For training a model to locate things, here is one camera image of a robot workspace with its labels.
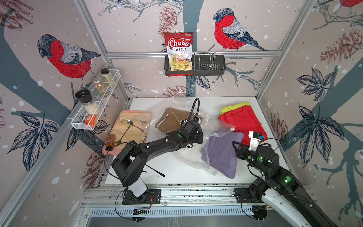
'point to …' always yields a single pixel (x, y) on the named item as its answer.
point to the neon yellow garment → (233, 107)
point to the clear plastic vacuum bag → (191, 156)
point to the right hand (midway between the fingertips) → (232, 141)
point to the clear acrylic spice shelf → (77, 122)
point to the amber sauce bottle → (110, 140)
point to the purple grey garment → (220, 153)
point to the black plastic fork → (159, 173)
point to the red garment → (245, 120)
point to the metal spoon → (130, 122)
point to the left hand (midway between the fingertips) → (206, 134)
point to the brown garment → (170, 120)
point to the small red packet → (90, 120)
